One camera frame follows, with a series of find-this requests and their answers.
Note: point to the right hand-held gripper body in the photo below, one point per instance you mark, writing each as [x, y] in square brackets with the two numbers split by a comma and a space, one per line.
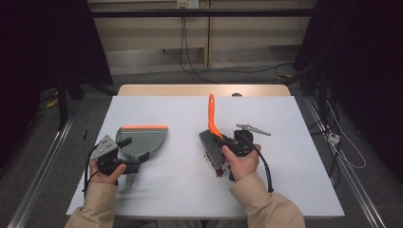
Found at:
[242, 142]

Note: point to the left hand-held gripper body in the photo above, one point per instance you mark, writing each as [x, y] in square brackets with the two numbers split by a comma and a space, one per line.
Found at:
[106, 148]

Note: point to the grey dustpan with orange edge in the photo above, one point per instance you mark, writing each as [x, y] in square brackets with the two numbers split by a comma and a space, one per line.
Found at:
[145, 139]

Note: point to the orange brush with grey bristles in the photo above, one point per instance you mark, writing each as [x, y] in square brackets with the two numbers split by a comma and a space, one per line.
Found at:
[211, 114]

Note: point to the person's right hand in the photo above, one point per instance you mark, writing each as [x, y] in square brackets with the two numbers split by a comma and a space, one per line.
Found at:
[242, 166]

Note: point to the person's left hand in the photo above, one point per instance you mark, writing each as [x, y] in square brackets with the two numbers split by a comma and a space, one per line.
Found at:
[107, 175]

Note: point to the white table cover sheet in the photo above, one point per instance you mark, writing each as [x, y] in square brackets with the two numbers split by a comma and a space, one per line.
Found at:
[177, 196]

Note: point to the black metal stand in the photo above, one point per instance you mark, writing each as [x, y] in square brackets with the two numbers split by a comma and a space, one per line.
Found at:
[62, 101]

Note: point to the wooden table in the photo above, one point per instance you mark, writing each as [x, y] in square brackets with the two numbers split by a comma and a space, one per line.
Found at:
[177, 90]

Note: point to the white power strip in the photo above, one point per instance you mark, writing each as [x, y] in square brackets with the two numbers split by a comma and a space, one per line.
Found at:
[333, 138]

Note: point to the dark curtain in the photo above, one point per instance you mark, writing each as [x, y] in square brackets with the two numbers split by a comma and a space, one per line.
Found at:
[358, 47]
[41, 47]

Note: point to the black horizontal bar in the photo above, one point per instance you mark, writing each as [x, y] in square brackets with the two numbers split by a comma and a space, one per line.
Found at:
[202, 13]

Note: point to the metal floor rail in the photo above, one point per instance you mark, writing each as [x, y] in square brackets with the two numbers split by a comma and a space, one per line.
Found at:
[345, 164]
[41, 171]

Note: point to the wooden wall post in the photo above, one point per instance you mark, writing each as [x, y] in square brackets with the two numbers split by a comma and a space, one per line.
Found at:
[207, 34]

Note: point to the white wall socket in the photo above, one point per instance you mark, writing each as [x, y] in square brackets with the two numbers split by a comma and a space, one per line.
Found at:
[187, 3]

